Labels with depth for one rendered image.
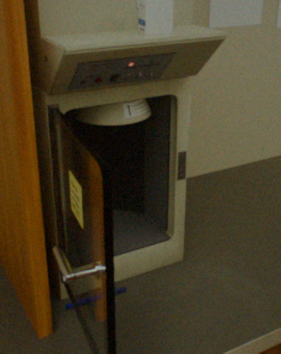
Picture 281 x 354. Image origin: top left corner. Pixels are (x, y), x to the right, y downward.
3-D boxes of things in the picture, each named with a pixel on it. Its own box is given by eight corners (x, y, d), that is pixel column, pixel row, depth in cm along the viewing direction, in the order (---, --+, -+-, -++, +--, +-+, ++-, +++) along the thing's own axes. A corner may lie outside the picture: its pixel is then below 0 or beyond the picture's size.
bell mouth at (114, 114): (59, 107, 114) (58, 84, 112) (128, 97, 122) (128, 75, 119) (90, 131, 99) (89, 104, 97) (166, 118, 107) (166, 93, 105)
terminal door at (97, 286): (67, 284, 107) (55, 104, 91) (114, 392, 81) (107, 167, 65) (64, 285, 106) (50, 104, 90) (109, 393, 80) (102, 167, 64)
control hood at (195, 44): (43, 92, 91) (39, 36, 87) (191, 72, 105) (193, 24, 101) (66, 108, 81) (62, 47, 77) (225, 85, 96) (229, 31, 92)
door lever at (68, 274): (83, 250, 83) (82, 236, 82) (100, 282, 75) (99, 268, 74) (51, 257, 82) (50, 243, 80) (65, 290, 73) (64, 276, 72)
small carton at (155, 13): (138, 31, 93) (138, -3, 90) (164, 30, 94) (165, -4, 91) (145, 35, 88) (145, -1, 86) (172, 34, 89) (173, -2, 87)
